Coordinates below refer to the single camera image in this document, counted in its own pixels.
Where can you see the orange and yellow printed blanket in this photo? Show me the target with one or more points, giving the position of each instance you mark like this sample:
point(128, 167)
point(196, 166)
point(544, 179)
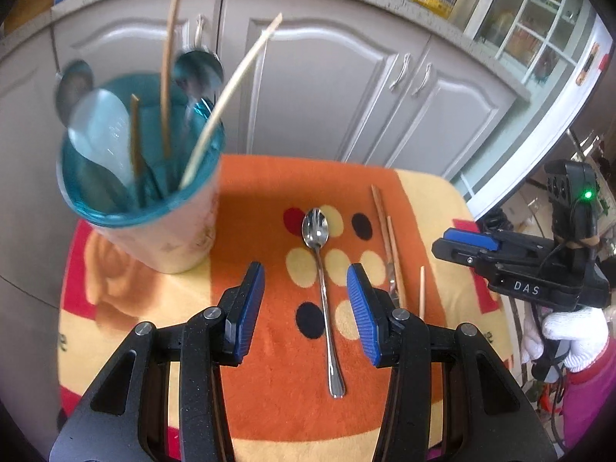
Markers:
point(269, 192)

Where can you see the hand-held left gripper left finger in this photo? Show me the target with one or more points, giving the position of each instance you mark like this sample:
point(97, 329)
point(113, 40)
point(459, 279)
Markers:
point(250, 308)

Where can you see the metal spoon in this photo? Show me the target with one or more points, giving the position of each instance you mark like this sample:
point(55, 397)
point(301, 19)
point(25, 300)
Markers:
point(74, 86)
point(197, 74)
point(315, 231)

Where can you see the curved pale bamboo chopstick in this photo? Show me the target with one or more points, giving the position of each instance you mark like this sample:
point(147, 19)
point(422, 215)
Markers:
point(231, 89)

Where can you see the spoons in cup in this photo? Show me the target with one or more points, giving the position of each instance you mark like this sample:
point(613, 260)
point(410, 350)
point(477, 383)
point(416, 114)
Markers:
point(125, 38)

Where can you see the curved brown bamboo chopstick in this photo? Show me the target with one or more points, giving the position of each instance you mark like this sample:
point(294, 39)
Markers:
point(168, 57)

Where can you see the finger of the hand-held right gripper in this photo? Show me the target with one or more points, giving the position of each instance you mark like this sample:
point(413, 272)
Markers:
point(452, 251)
point(469, 239)

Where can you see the person's right forearm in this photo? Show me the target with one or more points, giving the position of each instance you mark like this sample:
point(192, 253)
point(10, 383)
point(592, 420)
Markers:
point(592, 394)

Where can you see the light wooden chopstick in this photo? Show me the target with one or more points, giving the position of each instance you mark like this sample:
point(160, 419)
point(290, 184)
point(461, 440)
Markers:
point(422, 293)

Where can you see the person's right hand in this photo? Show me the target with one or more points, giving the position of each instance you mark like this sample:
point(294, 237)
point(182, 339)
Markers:
point(577, 337)

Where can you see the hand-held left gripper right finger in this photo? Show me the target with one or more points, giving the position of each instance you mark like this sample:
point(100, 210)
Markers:
point(363, 317)

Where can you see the grey cabinet door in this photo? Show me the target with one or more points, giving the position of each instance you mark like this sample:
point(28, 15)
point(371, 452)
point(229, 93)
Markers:
point(317, 86)
point(462, 120)
point(24, 154)

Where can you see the white plastic spoon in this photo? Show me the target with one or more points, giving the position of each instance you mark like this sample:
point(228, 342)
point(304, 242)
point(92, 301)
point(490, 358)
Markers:
point(98, 125)

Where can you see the floral print cup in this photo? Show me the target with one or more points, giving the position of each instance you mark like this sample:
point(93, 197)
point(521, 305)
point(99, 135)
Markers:
point(168, 245)

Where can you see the glass door cabinet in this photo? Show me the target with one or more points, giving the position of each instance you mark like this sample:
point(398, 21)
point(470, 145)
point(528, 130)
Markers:
point(524, 19)

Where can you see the dark brown wooden chopstick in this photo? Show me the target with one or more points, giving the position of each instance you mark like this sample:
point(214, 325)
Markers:
point(382, 231)
point(134, 130)

